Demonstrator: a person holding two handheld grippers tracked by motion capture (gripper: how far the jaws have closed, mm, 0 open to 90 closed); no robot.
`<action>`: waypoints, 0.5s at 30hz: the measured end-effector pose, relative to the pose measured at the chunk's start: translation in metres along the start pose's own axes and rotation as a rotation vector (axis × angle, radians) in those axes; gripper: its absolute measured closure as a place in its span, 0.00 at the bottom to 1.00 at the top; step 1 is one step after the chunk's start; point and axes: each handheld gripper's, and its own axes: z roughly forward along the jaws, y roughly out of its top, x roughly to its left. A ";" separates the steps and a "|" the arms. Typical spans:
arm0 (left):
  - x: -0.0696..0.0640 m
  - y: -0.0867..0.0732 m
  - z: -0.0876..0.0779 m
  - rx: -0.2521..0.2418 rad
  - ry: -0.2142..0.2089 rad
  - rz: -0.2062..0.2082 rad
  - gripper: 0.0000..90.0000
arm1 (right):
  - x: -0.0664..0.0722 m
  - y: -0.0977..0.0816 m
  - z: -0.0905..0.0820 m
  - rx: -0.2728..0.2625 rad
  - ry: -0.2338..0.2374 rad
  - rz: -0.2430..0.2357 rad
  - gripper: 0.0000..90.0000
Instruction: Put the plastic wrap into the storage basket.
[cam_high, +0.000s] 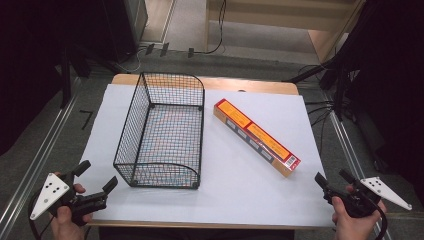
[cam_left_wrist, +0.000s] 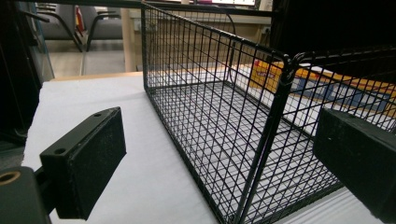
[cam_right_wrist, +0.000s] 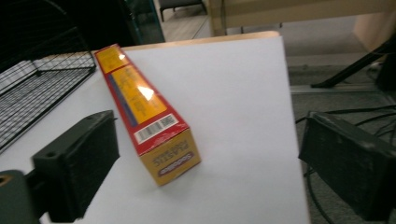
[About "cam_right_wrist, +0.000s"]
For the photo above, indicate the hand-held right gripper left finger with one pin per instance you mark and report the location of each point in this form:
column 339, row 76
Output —
column 77, row 165

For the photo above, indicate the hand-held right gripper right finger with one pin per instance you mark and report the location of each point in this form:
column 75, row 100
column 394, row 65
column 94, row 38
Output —
column 348, row 168

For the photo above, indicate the long red and yellow box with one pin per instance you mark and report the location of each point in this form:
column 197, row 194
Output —
column 146, row 118

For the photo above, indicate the black metal stand leg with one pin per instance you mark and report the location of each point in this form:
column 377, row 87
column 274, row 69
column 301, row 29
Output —
column 355, row 67

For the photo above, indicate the beige wooden table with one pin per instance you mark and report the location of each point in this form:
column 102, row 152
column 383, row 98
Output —
column 299, row 14

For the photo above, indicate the dark chair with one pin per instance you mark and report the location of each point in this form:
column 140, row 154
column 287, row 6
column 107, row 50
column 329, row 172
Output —
column 182, row 6

